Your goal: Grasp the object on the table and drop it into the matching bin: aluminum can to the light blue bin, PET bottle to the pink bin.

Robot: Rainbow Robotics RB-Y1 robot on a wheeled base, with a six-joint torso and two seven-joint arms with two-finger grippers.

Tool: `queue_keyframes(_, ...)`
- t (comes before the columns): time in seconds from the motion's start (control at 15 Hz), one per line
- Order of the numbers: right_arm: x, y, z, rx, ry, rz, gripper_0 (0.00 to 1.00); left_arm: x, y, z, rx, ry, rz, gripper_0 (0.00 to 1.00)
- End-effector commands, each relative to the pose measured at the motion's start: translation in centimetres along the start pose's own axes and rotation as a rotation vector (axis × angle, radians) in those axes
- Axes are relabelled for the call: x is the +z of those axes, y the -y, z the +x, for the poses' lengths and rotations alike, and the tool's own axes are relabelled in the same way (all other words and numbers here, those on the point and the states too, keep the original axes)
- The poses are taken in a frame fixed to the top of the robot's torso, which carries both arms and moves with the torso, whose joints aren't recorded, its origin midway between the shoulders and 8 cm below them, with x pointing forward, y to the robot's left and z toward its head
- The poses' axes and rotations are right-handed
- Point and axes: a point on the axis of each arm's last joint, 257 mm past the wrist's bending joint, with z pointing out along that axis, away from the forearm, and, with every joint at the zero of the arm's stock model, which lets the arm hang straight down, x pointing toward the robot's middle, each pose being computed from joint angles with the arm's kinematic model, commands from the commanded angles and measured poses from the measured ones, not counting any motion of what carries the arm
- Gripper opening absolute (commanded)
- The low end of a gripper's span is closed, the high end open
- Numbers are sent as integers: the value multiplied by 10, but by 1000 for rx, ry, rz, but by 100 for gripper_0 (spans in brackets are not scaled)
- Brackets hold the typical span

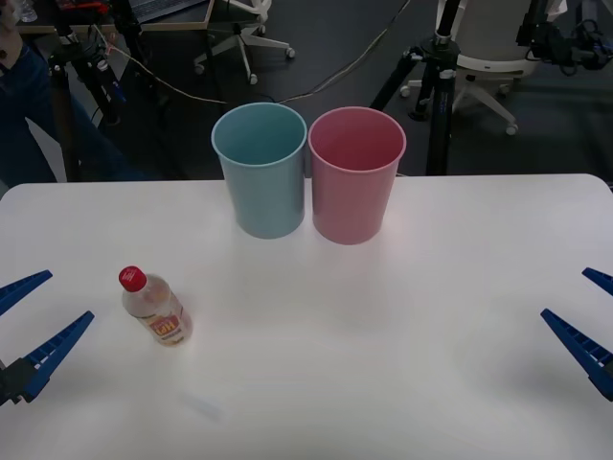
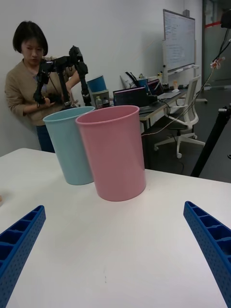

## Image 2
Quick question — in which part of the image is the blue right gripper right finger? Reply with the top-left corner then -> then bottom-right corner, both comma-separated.
183,201 -> 231,308

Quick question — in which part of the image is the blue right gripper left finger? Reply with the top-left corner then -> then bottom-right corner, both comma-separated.
0,205 -> 47,308

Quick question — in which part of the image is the black tripod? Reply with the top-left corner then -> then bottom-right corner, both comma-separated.
190,103 -> 231,178

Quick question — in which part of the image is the pale blue plastic bin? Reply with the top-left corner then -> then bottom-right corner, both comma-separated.
42,106 -> 96,185

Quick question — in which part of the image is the pink plastic bin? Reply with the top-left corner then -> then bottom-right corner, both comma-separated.
75,105 -> 147,202

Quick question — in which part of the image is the white office chair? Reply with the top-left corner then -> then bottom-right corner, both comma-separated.
154,74 -> 205,159

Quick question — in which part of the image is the person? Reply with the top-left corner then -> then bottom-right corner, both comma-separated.
4,21 -> 82,154

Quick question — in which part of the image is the open laptop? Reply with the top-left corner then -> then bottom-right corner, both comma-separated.
113,87 -> 148,114
146,78 -> 165,97

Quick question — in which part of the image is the grey-green plastic bin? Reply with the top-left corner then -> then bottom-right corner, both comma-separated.
92,89 -> 110,108

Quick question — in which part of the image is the whiteboard on stand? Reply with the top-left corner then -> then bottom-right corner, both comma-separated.
162,9 -> 200,77

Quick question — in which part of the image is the thin cable with orange tags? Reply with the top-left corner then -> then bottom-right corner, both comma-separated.
141,55 -> 227,138

